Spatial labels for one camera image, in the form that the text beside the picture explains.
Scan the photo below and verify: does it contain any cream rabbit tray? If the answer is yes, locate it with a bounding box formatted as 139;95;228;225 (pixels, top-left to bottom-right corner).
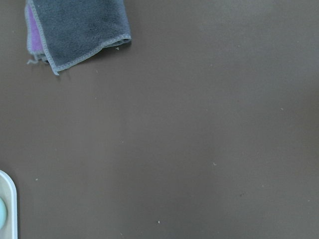
0;170;18;239

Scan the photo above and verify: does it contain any grey folded cloth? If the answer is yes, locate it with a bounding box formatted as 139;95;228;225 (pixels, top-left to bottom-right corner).
24;0;132;75

